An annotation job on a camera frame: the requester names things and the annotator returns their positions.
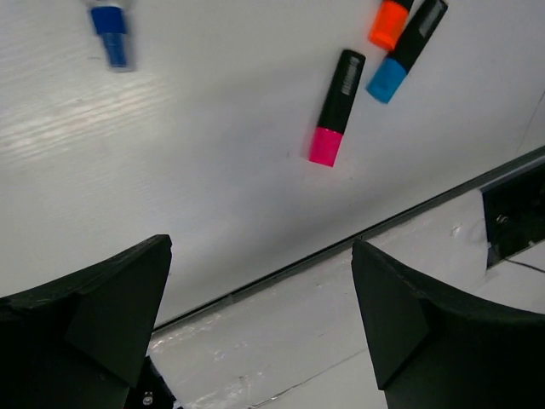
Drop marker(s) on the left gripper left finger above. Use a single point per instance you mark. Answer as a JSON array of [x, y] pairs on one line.
[[80, 341]]

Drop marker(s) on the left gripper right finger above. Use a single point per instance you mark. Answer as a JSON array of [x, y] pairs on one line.
[[434, 346]]

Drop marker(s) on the blue highlighter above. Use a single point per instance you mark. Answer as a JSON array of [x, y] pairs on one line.
[[398, 62]]

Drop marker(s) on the clear blue-capped glue tube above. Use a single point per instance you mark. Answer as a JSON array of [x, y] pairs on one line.
[[111, 23]]

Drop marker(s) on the orange highlighter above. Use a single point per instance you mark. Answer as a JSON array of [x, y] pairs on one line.
[[389, 23]]

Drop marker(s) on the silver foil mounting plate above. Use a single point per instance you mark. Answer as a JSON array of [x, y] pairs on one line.
[[296, 339]]

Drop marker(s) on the pink highlighter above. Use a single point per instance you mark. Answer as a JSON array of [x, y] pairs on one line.
[[337, 107]]

